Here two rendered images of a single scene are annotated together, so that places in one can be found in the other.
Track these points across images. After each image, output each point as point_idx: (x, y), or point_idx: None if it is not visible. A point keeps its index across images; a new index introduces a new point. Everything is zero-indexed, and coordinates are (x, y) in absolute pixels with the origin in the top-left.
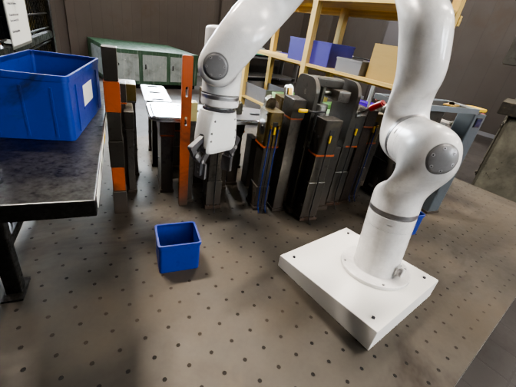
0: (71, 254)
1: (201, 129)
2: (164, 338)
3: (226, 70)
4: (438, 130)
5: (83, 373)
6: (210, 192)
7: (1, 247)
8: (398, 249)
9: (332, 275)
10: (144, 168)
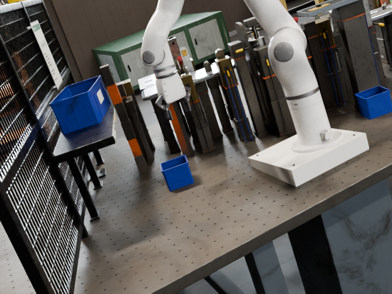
0: (118, 198)
1: (159, 91)
2: (171, 212)
3: (153, 56)
4: (276, 37)
5: (133, 230)
6: (202, 138)
7: (83, 187)
8: (311, 118)
9: (280, 155)
10: (158, 144)
